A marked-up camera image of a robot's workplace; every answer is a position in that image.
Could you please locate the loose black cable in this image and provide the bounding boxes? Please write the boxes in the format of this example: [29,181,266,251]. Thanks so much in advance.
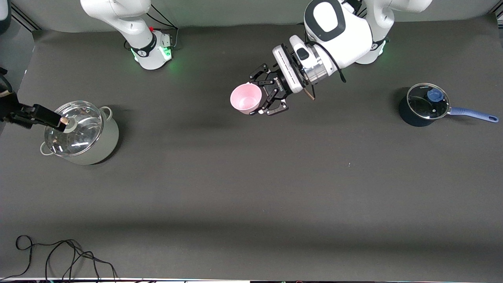
[0,235,118,281]

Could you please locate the glass saucepan lid blue knob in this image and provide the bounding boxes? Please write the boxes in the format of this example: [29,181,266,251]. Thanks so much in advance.
[407,83,451,120]

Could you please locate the pink plastic cup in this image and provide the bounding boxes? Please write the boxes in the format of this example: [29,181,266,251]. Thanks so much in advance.
[230,83,263,115]

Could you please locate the glass pot lid grey knob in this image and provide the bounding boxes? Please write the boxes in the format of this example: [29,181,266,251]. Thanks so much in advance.
[44,101,103,157]

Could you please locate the black right arm base cables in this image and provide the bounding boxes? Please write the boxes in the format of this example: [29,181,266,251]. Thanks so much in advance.
[146,3,180,50]

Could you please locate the dark grey table mat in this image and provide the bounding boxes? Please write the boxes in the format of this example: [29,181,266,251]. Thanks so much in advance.
[0,14,503,281]

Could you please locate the sage green stock pot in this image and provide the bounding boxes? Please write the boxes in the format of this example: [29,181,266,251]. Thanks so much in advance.
[39,100,119,165]

